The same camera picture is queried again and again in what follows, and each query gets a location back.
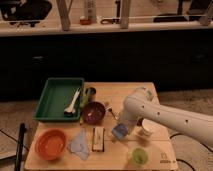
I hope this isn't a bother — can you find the wooden beam left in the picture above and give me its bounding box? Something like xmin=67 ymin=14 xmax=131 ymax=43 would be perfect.
xmin=56 ymin=0 xmax=70 ymax=31

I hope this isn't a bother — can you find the white cup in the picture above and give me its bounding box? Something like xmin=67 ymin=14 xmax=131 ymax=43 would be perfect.
xmin=134 ymin=119 xmax=156 ymax=139

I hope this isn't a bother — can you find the wooden block brush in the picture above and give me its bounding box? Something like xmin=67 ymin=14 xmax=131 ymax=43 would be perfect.
xmin=92 ymin=127 xmax=105 ymax=152

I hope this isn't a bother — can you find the blue sponge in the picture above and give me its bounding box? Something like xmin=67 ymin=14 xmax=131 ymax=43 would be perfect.
xmin=112 ymin=124 xmax=128 ymax=140

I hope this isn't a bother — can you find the black cable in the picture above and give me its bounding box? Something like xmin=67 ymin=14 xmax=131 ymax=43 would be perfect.
xmin=169 ymin=132 xmax=213 ymax=171

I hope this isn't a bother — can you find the dark metal cup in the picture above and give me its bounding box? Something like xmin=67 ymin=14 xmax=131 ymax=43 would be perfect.
xmin=85 ymin=87 xmax=96 ymax=102

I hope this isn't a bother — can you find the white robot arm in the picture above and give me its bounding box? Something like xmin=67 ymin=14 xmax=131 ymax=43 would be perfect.
xmin=119 ymin=87 xmax=213 ymax=147

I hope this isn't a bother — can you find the wooden beam middle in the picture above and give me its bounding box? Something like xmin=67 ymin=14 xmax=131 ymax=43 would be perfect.
xmin=120 ymin=0 xmax=131 ymax=29

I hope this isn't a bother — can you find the green plastic tray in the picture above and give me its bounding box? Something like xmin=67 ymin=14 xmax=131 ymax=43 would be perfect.
xmin=34 ymin=78 xmax=84 ymax=122

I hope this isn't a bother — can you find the orange red bowl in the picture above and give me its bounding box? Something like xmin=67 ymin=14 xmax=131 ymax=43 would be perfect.
xmin=35 ymin=129 xmax=67 ymax=161

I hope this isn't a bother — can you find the light blue cloth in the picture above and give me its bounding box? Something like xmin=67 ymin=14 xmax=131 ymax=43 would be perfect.
xmin=67 ymin=129 xmax=89 ymax=161

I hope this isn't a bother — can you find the small red object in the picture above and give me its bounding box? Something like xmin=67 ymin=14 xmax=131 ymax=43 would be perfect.
xmin=79 ymin=16 xmax=92 ymax=25

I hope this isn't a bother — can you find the wooden beam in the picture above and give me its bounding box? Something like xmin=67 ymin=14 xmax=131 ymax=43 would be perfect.
xmin=56 ymin=0 xmax=70 ymax=31
xmin=120 ymin=0 xmax=131 ymax=29

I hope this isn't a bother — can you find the black office chair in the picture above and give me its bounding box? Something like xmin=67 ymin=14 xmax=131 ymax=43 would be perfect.
xmin=0 ymin=0 xmax=52 ymax=27

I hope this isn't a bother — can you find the green clear cup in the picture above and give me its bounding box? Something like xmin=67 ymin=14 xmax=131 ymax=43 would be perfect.
xmin=130 ymin=147 xmax=148 ymax=165

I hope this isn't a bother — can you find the black pole stand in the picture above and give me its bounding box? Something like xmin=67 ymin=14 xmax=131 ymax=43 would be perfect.
xmin=14 ymin=123 xmax=26 ymax=171

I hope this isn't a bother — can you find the white plastic spoon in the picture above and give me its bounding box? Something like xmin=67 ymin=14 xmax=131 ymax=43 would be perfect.
xmin=64 ymin=88 xmax=81 ymax=116

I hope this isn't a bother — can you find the dark purple bowl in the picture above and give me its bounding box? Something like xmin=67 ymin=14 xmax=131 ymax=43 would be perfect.
xmin=82 ymin=102 xmax=106 ymax=125

